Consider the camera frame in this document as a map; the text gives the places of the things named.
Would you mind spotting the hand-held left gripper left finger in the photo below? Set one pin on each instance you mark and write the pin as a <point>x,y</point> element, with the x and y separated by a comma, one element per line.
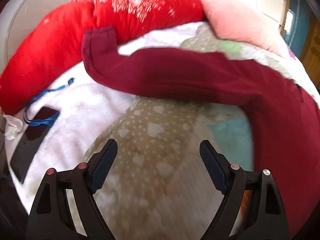
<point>105,166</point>

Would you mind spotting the black phone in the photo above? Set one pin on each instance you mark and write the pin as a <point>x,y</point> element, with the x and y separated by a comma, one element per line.
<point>27,150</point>

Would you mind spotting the pink ribbed pillow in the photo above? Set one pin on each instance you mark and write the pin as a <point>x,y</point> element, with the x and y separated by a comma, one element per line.
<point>237,22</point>

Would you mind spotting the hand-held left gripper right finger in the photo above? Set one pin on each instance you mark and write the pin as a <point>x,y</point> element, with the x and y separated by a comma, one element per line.
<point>212,166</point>

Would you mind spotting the crumpled white tissue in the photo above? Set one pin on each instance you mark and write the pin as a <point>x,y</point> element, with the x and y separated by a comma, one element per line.
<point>12,128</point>

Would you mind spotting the heart-print patchwork bedspread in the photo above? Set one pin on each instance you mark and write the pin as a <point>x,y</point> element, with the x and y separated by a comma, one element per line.
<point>155,142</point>

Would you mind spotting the red floral quilt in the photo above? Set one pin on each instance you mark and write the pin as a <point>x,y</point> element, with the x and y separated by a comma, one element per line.
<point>50,50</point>

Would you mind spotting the maroon sweatshirt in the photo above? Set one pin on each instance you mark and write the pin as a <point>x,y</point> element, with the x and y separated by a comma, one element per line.
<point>200,75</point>

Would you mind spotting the white fluffy blanket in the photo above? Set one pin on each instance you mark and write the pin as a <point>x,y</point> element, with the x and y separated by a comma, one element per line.
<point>82,110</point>

